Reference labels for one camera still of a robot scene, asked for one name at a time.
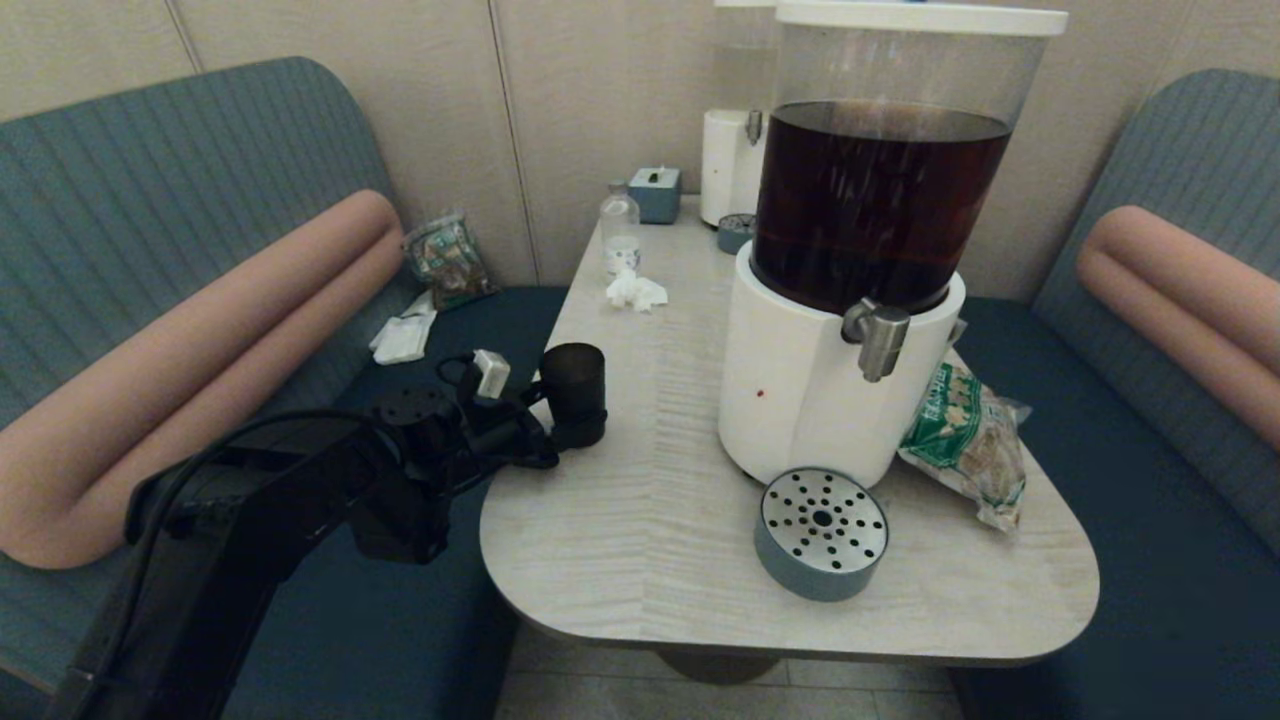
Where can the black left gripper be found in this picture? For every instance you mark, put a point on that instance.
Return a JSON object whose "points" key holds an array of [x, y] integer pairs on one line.
{"points": [[495, 435]]}

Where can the black plastic cup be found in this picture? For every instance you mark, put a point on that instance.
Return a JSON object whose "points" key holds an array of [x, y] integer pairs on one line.
{"points": [[575, 385]]}

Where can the silver metal dispenser tap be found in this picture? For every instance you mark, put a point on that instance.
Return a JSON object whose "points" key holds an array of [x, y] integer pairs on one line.
{"points": [[753, 128], [880, 338]]}

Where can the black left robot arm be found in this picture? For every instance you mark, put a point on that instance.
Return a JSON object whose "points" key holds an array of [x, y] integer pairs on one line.
{"points": [[250, 520]]}

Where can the crumpled white tissue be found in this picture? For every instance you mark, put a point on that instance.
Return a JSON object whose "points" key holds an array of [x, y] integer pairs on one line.
{"points": [[634, 291]]}

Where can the white folded napkin pack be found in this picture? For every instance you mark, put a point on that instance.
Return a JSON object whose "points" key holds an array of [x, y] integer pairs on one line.
{"points": [[403, 338]]}

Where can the transparent snack bag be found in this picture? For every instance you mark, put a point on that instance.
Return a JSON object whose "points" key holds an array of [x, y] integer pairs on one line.
{"points": [[448, 262]]}

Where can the clear plastic bottle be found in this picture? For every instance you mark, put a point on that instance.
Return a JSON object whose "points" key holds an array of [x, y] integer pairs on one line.
{"points": [[620, 228]]}

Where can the blue-grey tissue box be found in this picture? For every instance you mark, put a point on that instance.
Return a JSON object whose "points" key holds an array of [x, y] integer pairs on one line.
{"points": [[655, 197]]}

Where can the large dark tea dispenser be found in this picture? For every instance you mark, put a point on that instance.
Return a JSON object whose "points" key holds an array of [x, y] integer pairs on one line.
{"points": [[800, 390]]}

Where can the small round drip tray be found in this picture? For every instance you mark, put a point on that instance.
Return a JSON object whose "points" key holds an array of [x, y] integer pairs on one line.
{"points": [[733, 235]]}

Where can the large round perforated drip tray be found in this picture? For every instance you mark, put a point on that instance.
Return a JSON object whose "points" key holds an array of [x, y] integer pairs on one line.
{"points": [[822, 520]]}

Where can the clear empty beverage dispenser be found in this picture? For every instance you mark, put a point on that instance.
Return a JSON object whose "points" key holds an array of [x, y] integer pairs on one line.
{"points": [[725, 168]]}

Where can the pink bolster back cushion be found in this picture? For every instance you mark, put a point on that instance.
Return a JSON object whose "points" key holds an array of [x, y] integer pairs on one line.
{"points": [[1180, 288], [200, 375]]}

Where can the green printed snack bag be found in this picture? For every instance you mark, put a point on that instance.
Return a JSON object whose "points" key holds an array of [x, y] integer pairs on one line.
{"points": [[960, 430]]}

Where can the blue-grey upholstered booth bench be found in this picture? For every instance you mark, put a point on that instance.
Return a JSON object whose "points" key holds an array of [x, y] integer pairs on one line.
{"points": [[150, 180], [1150, 560]]}

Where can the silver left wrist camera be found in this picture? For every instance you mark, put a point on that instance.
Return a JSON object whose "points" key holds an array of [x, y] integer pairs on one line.
{"points": [[491, 373]]}

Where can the dark round table pedestal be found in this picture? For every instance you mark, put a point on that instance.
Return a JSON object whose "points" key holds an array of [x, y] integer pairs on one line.
{"points": [[720, 665]]}

